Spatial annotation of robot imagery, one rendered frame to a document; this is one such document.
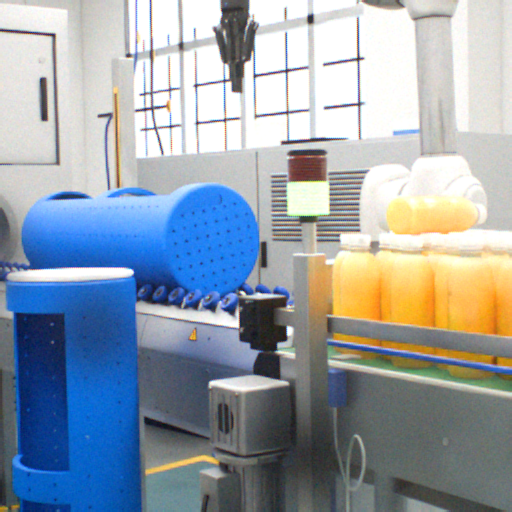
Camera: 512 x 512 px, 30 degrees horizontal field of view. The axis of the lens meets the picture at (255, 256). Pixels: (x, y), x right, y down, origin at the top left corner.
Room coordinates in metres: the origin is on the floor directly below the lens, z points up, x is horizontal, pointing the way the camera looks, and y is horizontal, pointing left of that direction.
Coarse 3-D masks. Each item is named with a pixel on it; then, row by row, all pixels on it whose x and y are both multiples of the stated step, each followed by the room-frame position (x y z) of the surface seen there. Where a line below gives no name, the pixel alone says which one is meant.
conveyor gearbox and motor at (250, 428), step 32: (224, 384) 1.71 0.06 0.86; (256, 384) 1.70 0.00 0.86; (288, 384) 1.71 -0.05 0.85; (224, 416) 1.70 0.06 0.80; (256, 416) 1.67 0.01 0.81; (288, 416) 1.71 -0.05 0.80; (224, 448) 1.70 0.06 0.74; (256, 448) 1.67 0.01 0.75; (288, 448) 1.73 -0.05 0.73; (224, 480) 1.66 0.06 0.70; (256, 480) 1.68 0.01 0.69
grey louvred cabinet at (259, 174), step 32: (160, 160) 5.01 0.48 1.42; (192, 160) 4.83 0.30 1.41; (224, 160) 4.65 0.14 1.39; (256, 160) 4.50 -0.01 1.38; (352, 160) 4.07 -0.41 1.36; (384, 160) 3.94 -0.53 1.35; (416, 160) 3.83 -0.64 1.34; (480, 160) 3.85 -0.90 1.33; (160, 192) 5.02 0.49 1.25; (256, 192) 4.50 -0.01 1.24; (352, 192) 4.06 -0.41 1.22; (288, 224) 4.34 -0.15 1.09; (320, 224) 4.20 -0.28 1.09; (352, 224) 4.07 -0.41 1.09; (480, 224) 3.85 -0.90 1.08; (288, 256) 4.35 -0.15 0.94; (288, 288) 4.35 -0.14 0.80
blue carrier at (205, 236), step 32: (64, 192) 3.01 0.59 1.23; (128, 192) 2.69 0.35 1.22; (192, 192) 2.33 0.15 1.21; (224, 192) 2.39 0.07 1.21; (32, 224) 2.93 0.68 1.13; (64, 224) 2.75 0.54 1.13; (96, 224) 2.58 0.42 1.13; (128, 224) 2.44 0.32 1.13; (160, 224) 2.31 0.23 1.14; (192, 224) 2.33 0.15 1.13; (224, 224) 2.39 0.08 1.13; (256, 224) 2.44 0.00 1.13; (32, 256) 2.95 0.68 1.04; (64, 256) 2.76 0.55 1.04; (96, 256) 2.59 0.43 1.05; (128, 256) 2.44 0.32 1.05; (160, 256) 2.30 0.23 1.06; (192, 256) 2.33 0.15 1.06; (224, 256) 2.38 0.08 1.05; (256, 256) 2.44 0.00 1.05; (192, 288) 2.33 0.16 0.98; (224, 288) 2.38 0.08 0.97
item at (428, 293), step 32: (416, 256) 1.60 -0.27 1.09; (448, 256) 1.58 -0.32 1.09; (480, 256) 1.51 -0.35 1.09; (416, 288) 1.59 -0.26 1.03; (448, 288) 1.51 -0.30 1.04; (480, 288) 1.48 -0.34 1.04; (416, 320) 1.59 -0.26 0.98; (448, 320) 1.51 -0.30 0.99; (480, 320) 1.48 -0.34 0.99; (416, 352) 1.59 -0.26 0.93; (448, 352) 1.52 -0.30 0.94
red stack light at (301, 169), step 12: (300, 156) 1.47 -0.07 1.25; (312, 156) 1.46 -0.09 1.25; (324, 156) 1.47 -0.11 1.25; (288, 168) 1.48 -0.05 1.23; (300, 168) 1.47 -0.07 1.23; (312, 168) 1.46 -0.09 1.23; (324, 168) 1.48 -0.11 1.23; (288, 180) 1.48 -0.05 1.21; (300, 180) 1.47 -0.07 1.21; (312, 180) 1.46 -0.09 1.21; (324, 180) 1.47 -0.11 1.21
